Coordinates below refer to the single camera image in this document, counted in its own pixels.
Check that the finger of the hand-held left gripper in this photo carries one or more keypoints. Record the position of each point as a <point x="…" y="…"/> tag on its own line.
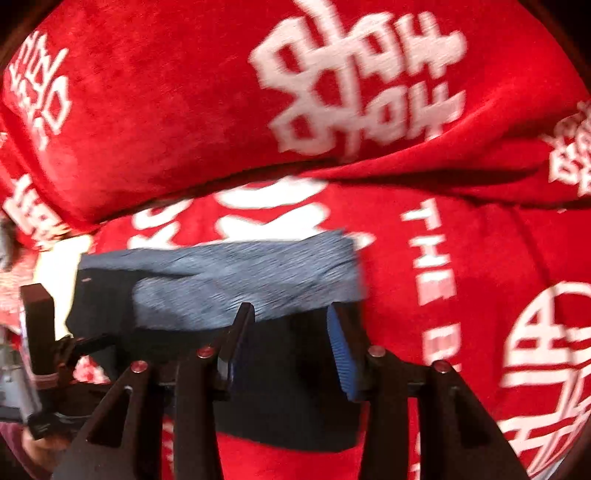
<point x="39" y="323"/>
<point x="87" y="346"/>

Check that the person's left hand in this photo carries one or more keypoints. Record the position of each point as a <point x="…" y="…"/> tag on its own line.
<point x="41" y="446"/>

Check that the person's left forearm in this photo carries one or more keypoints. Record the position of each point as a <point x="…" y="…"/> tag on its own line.
<point x="11" y="452"/>

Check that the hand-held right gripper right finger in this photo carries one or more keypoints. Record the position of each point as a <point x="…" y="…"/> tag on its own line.
<point x="344" y="355"/>

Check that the white cloth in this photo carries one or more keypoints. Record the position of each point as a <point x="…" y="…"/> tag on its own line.
<point x="60" y="267"/>

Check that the black pants with grey trim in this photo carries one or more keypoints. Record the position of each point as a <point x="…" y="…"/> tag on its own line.
<point x="277" y="286"/>

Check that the red printed blanket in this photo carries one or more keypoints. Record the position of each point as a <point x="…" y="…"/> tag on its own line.
<point x="138" y="115"/>

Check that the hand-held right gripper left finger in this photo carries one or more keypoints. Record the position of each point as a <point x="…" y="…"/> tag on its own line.
<point x="238" y="353"/>

